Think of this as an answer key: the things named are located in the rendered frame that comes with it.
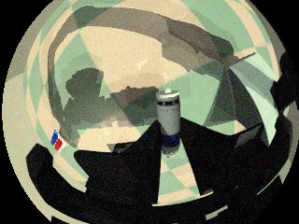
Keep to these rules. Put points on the white cylindrical battery with blue band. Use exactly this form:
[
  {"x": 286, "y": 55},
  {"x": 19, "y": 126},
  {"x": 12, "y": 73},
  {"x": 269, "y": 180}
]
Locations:
[{"x": 168, "y": 108}]

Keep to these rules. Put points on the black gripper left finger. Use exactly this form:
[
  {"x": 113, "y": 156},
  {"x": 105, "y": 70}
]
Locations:
[{"x": 140, "y": 162}]

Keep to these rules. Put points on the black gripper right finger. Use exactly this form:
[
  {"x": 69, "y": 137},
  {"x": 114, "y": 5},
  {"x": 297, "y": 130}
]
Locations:
[{"x": 210, "y": 152}]

